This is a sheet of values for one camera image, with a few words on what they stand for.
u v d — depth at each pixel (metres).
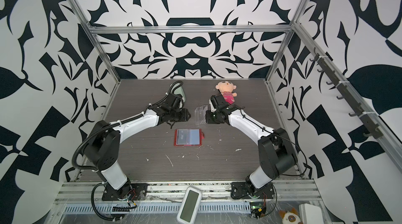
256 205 0.72
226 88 1.08
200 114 0.99
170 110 0.70
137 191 0.74
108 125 0.49
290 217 0.66
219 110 0.68
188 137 0.91
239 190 0.74
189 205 0.67
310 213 0.66
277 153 0.45
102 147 0.46
